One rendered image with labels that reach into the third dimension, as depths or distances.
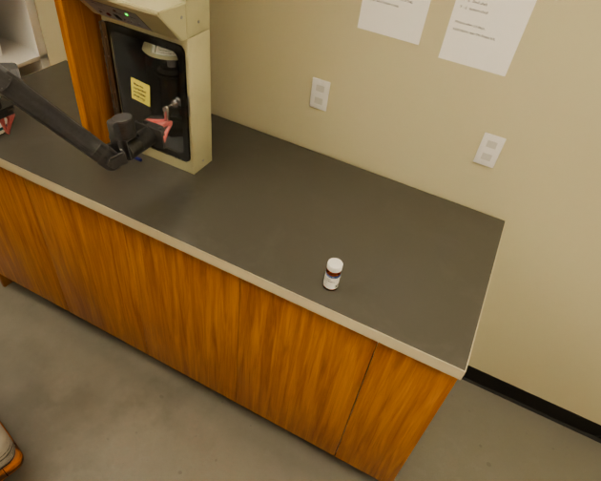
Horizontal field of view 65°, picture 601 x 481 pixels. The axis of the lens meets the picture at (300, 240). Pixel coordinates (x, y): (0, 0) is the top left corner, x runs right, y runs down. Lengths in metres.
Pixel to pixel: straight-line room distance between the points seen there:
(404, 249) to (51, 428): 1.56
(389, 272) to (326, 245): 0.21
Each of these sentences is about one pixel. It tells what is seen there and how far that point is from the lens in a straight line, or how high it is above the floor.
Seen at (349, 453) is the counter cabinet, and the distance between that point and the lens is 1.96.
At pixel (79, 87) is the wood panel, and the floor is 1.18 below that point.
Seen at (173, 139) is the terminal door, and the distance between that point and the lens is 1.69.
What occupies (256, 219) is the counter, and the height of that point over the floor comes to 0.94.
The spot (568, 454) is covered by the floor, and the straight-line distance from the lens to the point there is 2.55.
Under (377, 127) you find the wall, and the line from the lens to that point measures 1.80.
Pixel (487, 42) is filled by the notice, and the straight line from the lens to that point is 1.62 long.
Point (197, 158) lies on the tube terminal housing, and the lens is 1.72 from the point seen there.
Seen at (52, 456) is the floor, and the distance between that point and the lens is 2.22.
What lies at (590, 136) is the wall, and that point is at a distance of 1.70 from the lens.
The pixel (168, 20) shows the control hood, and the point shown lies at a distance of 1.42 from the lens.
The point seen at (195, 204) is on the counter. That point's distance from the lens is 1.60.
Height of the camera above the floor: 1.95
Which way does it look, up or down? 43 degrees down
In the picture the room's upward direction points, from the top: 9 degrees clockwise
